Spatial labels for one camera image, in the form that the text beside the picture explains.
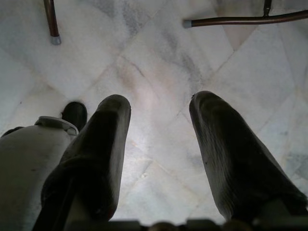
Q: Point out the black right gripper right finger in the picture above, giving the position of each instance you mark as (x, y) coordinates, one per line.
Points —
(231, 154)

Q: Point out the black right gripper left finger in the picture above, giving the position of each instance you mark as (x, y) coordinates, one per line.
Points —
(96, 154)

